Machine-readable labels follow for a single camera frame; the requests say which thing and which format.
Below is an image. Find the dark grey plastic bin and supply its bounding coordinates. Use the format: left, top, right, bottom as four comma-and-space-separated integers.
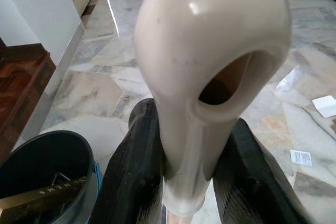
0, 129, 102, 224

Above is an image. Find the brown printed cardboard box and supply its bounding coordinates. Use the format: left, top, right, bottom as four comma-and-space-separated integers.
0, 173, 88, 218

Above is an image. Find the dark wooden staircase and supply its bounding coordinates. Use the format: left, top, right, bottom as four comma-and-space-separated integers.
0, 36, 57, 154

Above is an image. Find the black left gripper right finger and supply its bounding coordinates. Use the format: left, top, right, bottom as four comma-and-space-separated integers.
213, 118, 302, 224

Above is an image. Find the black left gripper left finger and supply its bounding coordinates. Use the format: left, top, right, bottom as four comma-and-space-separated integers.
99, 98, 165, 224

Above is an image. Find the small white printed label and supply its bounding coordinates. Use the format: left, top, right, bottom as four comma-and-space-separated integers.
289, 148, 313, 167

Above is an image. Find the white paper sheet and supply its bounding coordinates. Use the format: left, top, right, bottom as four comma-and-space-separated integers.
311, 94, 336, 119

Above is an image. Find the clear plastic wrapper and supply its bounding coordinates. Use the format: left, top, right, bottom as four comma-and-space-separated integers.
274, 68, 310, 98

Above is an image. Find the beige long-handled dustpan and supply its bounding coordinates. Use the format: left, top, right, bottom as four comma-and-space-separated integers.
133, 0, 291, 224

